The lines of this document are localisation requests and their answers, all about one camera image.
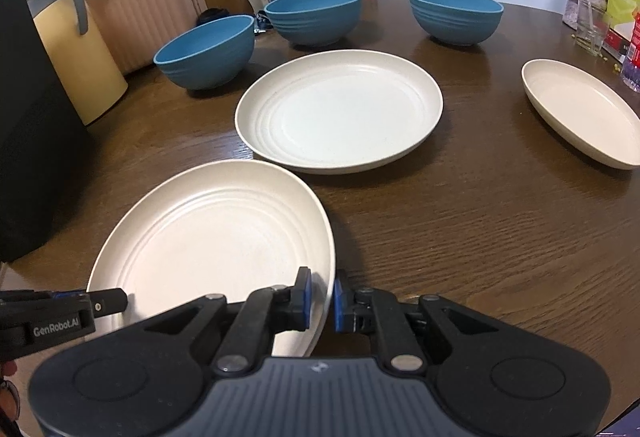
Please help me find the black paper bag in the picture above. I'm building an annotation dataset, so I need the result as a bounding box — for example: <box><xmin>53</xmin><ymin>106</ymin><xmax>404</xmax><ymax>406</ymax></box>
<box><xmin>0</xmin><ymin>0</ymin><xmax>91</xmax><ymax>263</ymax></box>

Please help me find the pink ribbed suitcase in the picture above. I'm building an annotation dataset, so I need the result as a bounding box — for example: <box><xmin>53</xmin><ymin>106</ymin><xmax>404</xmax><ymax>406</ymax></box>
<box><xmin>82</xmin><ymin>0</ymin><xmax>208</xmax><ymax>75</ymax></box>

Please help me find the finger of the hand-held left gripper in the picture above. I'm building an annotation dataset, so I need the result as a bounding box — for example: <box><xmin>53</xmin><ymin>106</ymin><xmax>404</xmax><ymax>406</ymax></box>
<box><xmin>87</xmin><ymin>288</ymin><xmax>128</xmax><ymax>318</ymax></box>

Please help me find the person's left hand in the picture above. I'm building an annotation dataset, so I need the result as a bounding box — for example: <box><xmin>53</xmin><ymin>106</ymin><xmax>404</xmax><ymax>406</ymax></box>
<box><xmin>0</xmin><ymin>361</ymin><xmax>21</xmax><ymax>423</ymax></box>

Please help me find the blue ribbed bowl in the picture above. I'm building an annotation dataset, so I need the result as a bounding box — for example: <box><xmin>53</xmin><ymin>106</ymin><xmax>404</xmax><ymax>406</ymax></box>
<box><xmin>407</xmin><ymin>0</ymin><xmax>504</xmax><ymax>47</ymax></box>
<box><xmin>264</xmin><ymin>0</ymin><xmax>364</xmax><ymax>49</ymax></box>
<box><xmin>153</xmin><ymin>14</ymin><xmax>256</xmax><ymax>91</ymax></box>

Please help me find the clear drinking glass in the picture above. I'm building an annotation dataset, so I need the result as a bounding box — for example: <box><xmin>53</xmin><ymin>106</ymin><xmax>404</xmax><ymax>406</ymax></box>
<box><xmin>575</xmin><ymin>0</ymin><xmax>608</xmax><ymax>57</ymax></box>

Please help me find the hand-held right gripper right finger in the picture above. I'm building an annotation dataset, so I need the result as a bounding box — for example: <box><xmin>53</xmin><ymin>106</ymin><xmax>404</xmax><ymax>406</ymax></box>
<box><xmin>334</xmin><ymin>269</ymin><xmax>526</xmax><ymax>374</ymax></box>

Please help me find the yellow bin with grey handle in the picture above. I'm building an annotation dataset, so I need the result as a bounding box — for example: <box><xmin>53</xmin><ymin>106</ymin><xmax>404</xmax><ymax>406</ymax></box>
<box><xmin>25</xmin><ymin>0</ymin><xmax>130</xmax><ymax>127</ymax></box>

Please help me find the cream round plate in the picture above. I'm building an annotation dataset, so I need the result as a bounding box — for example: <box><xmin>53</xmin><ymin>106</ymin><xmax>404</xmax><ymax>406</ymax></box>
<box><xmin>521</xmin><ymin>59</ymin><xmax>640</xmax><ymax>170</ymax></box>
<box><xmin>85</xmin><ymin>160</ymin><xmax>336</xmax><ymax>358</ymax></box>
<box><xmin>235</xmin><ymin>50</ymin><xmax>444</xmax><ymax>175</ymax></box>

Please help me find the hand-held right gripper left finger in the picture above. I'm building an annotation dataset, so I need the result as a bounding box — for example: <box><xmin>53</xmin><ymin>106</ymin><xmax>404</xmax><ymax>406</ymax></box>
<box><xmin>115</xmin><ymin>267</ymin><xmax>313</xmax><ymax>377</ymax></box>

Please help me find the flat red box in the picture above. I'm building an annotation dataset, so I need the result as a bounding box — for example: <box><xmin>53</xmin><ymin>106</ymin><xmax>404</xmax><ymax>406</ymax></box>
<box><xmin>602</xmin><ymin>24</ymin><xmax>638</xmax><ymax>65</ymax></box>

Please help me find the water bottle with red label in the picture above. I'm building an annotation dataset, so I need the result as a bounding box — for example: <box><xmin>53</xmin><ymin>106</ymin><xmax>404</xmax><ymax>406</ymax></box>
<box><xmin>620</xmin><ymin>7</ymin><xmax>640</xmax><ymax>93</ymax></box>

